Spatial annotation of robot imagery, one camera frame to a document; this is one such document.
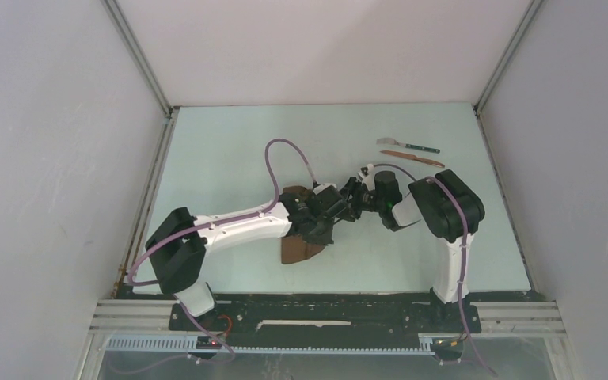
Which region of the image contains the brown cloth napkin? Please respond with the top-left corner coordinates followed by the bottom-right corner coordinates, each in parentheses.
top-left (280, 185), bottom-right (327, 265)

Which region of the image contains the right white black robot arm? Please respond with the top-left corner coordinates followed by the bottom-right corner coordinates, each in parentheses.
top-left (340, 164), bottom-right (485, 331)

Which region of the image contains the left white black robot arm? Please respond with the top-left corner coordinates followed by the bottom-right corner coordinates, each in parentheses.
top-left (143, 185), bottom-right (354, 330)

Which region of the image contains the brown wooden knife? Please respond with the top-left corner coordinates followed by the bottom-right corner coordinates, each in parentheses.
top-left (380, 150), bottom-right (446, 169)

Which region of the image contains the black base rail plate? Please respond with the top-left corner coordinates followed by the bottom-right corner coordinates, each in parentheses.
top-left (169, 292), bottom-right (481, 348)

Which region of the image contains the grey cable duct strip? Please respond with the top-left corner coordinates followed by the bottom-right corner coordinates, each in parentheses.
top-left (104, 334), bottom-right (435, 355)

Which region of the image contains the aluminium frame profile front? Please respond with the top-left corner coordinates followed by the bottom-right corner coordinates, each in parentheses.
top-left (73, 299), bottom-right (174, 379)

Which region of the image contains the right aluminium corner post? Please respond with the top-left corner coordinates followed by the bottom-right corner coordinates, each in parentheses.
top-left (473, 0), bottom-right (546, 117)

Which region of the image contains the aluminium corner post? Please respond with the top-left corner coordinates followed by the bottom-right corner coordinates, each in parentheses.
top-left (101, 0), bottom-right (173, 117)
top-left (473, 0), bottom-right (546, 117)

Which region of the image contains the left aluminium corner post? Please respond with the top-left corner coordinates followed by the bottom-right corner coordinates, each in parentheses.
top-left (101, 0), bottom-right (173, 117)

